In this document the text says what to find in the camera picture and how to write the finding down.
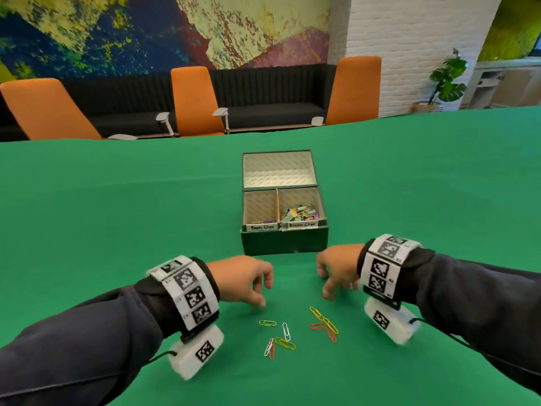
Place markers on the person's right hand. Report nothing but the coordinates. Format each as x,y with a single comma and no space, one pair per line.
342,264

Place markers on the person's left hand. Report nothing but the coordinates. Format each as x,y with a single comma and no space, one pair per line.
234,276

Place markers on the dark green divided box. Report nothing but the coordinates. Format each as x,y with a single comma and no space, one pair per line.
283,243

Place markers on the heap of sorted binder clips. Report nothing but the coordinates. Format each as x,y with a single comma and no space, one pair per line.
300,213

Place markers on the pile of coloured paper clips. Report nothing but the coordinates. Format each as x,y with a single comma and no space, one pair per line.
285,344

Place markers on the person's right forearm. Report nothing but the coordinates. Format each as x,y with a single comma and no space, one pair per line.
477,304

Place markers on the person's left forearm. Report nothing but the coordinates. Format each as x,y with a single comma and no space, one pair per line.
84,342

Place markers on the right wrist marker band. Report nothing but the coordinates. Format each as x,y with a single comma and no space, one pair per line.
384,266

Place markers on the wrist marker band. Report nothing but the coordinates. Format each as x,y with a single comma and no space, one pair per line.
190,291
384,266

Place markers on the left wrist marker band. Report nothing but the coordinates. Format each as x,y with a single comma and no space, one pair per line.
190,291

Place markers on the green table cloth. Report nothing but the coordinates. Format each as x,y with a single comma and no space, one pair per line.
84,198

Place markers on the orange chair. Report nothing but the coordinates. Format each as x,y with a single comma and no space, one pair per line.
46,109
194,101
355,90

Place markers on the black bench sofa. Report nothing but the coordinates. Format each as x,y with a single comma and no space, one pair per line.
274,92

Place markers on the potted green plant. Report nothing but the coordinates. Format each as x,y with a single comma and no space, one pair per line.
448,82

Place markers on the white shelf unit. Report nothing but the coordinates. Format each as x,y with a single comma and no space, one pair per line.
507,84

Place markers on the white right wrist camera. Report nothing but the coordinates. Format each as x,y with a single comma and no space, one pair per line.
391,323

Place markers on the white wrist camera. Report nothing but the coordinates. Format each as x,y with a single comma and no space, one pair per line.
196,353
391,323

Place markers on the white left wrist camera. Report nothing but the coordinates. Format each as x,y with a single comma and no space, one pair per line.
196,353

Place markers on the colourful wall mural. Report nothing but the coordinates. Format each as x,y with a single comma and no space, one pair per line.
148,33

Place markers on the green yellow wall painting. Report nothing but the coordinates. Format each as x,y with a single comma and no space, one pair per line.
511,29

